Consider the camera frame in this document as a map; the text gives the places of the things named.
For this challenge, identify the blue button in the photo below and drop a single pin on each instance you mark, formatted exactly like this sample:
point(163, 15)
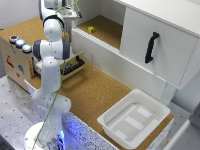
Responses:
point(20, 42)

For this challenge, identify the wooden drawer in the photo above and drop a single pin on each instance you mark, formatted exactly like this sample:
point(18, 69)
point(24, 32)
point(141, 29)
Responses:
point(74, 70)

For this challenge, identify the white cabinet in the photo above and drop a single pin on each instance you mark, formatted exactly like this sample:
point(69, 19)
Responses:
point(100, 60)

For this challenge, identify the white plastic box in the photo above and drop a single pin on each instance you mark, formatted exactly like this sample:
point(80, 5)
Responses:
point(133, 120)

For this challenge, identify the green button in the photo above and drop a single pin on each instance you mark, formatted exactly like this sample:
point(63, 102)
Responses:
point(26, 48)

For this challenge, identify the wooden drawer box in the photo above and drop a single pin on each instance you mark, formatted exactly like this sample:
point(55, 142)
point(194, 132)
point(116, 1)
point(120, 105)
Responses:
point(15, 71)

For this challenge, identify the yellow block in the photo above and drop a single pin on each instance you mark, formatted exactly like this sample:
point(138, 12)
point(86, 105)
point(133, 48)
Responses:
point(91, 29)

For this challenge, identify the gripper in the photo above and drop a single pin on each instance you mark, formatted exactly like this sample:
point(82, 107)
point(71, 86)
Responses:
point(72, 18)

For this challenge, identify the red button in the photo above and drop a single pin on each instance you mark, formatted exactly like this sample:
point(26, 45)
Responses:
point(13, 38)

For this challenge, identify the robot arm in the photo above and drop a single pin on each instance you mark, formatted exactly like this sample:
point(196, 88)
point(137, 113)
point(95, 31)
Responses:
point(50, 86)

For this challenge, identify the white sliding door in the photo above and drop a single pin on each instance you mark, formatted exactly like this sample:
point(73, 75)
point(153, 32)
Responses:
point(166, 63)

